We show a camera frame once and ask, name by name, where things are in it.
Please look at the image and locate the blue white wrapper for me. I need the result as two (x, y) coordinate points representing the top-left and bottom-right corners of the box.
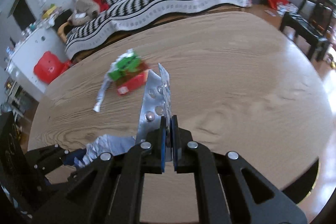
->
(63, 134), (135, 169)

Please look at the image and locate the silver pill blister pack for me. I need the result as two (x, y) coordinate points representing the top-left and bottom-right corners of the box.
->
(135, 63), (172, 143)

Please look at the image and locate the black round trash bin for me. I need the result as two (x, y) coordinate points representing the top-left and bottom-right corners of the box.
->
(282, 158), (320, 204)

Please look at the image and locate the silver foil wrapper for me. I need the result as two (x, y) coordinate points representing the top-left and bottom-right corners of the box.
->
(93, 73), (113, 113)

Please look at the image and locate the red green snack package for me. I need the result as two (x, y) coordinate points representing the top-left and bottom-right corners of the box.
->
(107, 49), (149, 96)

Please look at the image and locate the wooden oval table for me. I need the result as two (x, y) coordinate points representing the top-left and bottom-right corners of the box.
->
(28, 12), (333, 223)

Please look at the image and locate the red plastic stool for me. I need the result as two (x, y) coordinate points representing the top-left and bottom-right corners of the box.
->
(34, 51), (73, 84)

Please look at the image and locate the white cabinet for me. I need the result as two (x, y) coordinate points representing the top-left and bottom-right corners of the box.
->
(6, 28), (67, 102)

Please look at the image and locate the plush toy on sofa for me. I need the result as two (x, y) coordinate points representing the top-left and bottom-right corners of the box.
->
(68, 0), (100, 27)

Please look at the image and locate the black wooden chair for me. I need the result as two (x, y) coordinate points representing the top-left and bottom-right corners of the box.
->
(279, 0), (335, 62)

